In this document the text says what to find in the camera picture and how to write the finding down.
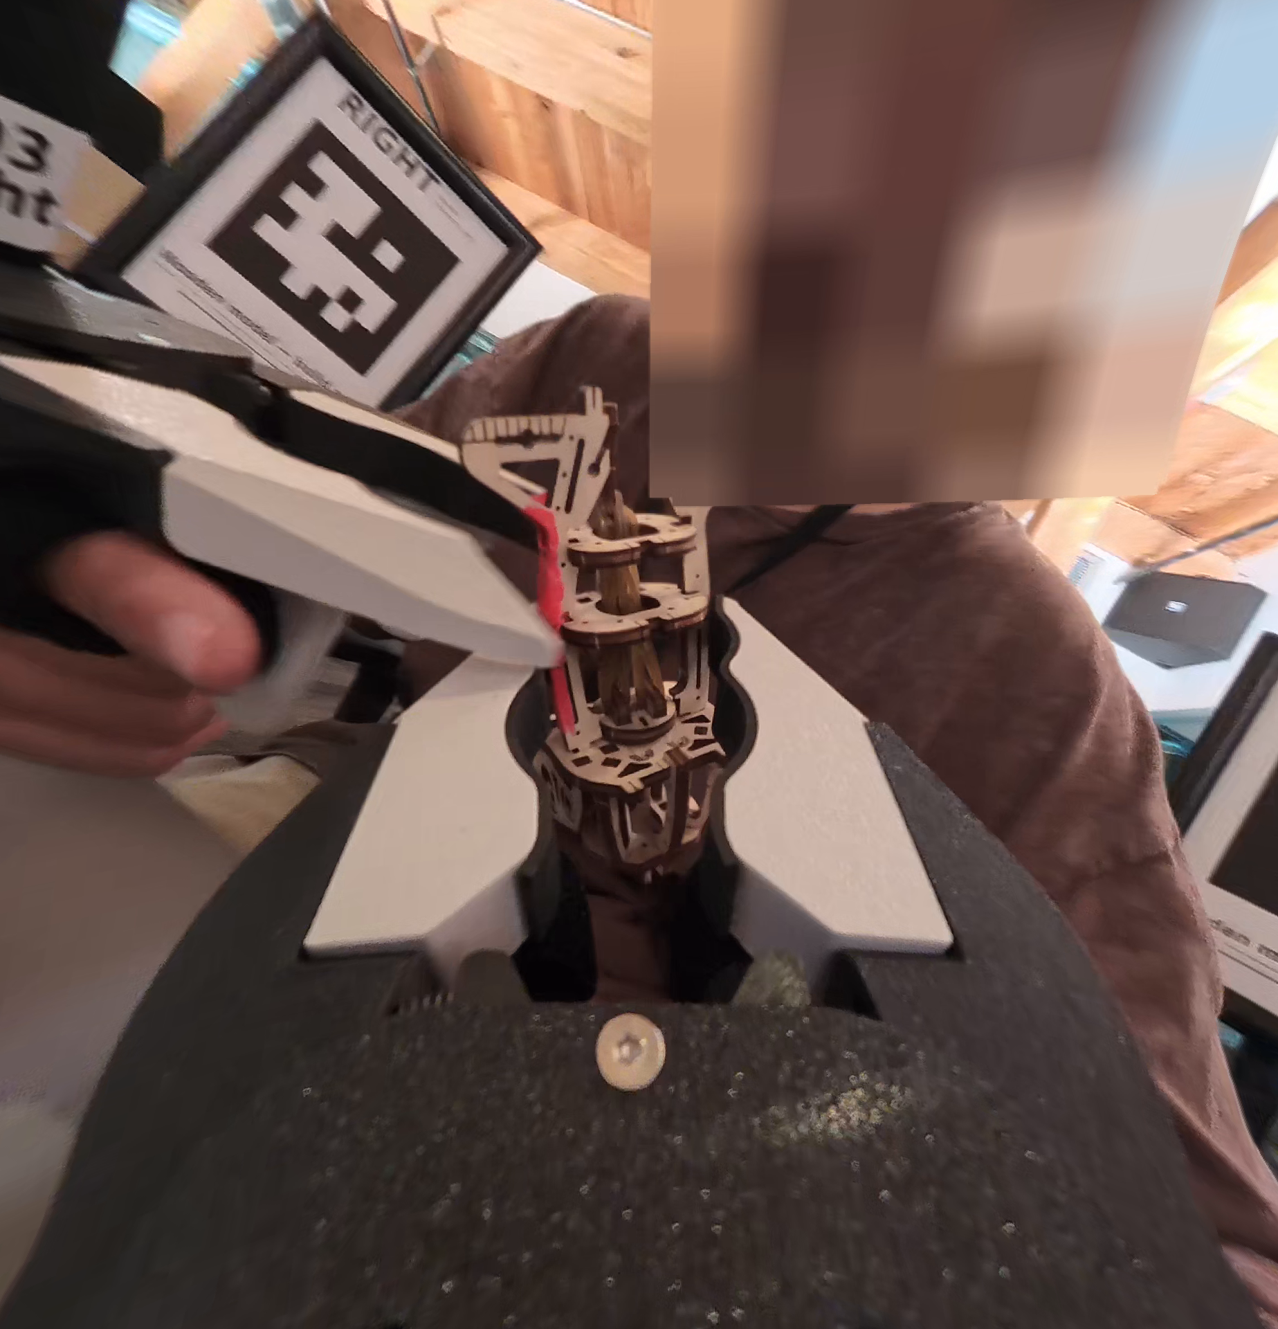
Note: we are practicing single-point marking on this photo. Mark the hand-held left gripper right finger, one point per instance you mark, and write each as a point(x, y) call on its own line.
point(826, 821)

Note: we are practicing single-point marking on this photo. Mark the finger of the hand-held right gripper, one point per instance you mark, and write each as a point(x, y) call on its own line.
point(131, 399)
point(369, 551)

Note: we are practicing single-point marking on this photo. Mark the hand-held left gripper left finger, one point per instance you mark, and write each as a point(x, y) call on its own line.
point(421, 831)

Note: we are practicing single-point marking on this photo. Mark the red rubber band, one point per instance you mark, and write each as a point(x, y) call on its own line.
point(546, 582)

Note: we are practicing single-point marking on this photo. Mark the wooden mechanical hand model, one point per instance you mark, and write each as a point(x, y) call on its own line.
point(623, 623)

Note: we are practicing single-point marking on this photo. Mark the person's right hand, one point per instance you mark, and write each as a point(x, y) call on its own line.
point(151, 623)

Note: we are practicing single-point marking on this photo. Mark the black box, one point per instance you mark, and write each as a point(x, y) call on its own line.
point(1183, 617)

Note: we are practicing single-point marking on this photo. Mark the black framed printed tag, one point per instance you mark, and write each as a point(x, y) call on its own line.
point(1262, 810)

